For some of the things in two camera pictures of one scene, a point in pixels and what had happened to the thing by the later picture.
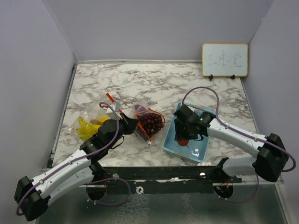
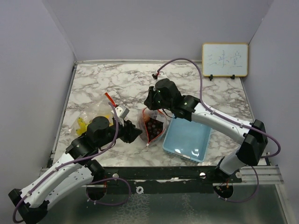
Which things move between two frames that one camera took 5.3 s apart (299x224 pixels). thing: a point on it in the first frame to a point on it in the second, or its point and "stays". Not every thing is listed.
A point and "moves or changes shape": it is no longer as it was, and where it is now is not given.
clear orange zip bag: x=151 y=123 moves or changes shape
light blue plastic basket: x=196 y=150 stays
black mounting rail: x=164 y=180 stays
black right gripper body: x=183 y=131 to x=164 y=104
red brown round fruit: x=183 y=142 to x=146 y=117
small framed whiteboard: x=224 y=59 stays
